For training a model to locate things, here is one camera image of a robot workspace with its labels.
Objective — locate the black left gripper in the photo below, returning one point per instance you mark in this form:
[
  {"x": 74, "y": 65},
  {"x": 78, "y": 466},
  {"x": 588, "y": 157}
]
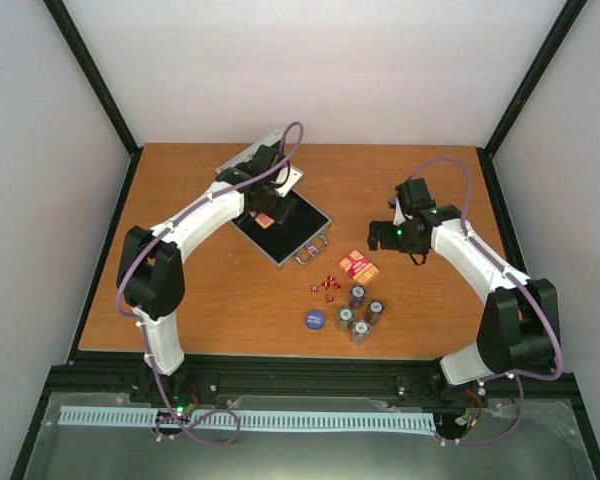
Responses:
[{"x": 283, "y": 213}]

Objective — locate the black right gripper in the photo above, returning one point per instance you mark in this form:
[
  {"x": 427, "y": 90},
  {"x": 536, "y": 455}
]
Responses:
[{"x": 387, "y": 239}]

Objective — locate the red card deck box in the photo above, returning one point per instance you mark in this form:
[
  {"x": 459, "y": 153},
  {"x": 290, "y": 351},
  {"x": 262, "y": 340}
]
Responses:
[
  {"x": 263, "y": 220},
  {"x": 359, "y": 268}
]

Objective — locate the aluminium poker case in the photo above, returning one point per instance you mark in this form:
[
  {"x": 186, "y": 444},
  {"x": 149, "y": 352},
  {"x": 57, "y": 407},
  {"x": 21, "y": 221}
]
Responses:
[{"x": 302, "y": 236}]

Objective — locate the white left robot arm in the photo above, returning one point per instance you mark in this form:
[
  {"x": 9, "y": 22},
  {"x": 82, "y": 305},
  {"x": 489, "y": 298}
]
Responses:
[{"x": 150, "y": 283}]

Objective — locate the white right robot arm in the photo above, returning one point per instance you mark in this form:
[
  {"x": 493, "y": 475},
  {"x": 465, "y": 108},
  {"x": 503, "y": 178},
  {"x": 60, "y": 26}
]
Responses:
[{"x": 517, "y": 333}]

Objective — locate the purple poker chip stack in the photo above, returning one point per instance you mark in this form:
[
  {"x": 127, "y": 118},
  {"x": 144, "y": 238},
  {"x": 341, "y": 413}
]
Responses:
[{"x": 357, "y": 296}]

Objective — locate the brown poker chip stack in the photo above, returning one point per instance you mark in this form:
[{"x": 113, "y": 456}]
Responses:
[{"x": 374, "y": 311}]

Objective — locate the green poker chip stack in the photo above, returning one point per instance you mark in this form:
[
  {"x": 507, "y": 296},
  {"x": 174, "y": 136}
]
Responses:
[{"x": 345, "y": 318}]

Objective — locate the grey poker chip stack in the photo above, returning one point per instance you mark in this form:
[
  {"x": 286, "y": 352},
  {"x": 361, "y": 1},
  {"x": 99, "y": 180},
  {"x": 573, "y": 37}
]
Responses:
[{"x": 360, "y": 331}]

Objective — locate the blue small blind button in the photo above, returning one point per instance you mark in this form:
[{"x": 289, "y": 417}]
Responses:
[{"x": 315, "y": 319}]

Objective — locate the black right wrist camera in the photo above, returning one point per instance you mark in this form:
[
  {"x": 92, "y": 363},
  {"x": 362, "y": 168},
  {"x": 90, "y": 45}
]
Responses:
[{"x": 411, "y": 197}]

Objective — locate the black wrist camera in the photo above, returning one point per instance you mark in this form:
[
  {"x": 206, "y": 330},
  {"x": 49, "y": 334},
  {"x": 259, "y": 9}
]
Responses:
[
  {"x": 411, "y": 197},
  {"x": 264, "y": 158}
]

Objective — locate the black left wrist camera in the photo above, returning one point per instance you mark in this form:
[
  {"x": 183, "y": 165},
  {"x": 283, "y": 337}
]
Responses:
[{"x": 264, "y": 158}]

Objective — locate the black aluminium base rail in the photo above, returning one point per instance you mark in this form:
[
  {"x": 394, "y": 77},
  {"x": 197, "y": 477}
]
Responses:
[{"x": 214, "y": 379}]

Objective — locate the light blue cable duct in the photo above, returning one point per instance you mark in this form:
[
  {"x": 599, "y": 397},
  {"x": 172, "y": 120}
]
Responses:
[{"x": 251, "y": 421}]

